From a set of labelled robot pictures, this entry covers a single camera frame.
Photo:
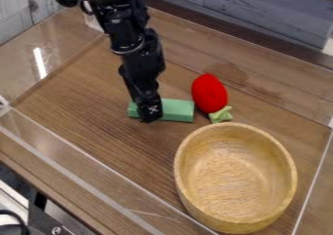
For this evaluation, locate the black table leg bracket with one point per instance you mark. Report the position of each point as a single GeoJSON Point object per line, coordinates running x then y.
{"type": "Point", "coordinates": [41, 222]}

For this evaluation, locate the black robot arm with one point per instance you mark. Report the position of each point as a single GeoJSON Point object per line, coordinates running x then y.
{"type": "Point", "coordinates": [123, 19]}

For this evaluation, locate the clear acrylic corner bracket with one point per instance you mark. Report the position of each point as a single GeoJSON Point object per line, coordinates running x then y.
{"type": "Point", "coordinates": [91, 21]}

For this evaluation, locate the light wooden bowl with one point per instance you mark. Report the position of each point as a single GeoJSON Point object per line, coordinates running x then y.
{"type": "Point", "coordinates": [236, 177]}

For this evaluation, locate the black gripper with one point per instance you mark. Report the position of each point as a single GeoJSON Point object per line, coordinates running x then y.
{"type": "Point", "coordinates": [141, 51]}

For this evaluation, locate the red plush strawberry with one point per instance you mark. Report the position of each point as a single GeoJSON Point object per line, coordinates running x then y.
{"type": "Point", "coordinates": [211, 98]}

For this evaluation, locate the clear acrylic tray wall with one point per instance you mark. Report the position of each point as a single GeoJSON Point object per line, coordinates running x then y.
{"type": "Point", "coordinates": [102, 198]}

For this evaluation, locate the green rectangular block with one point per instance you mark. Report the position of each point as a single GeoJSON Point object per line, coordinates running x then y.
{"type": "Point", "coordinates": [178, 110]}

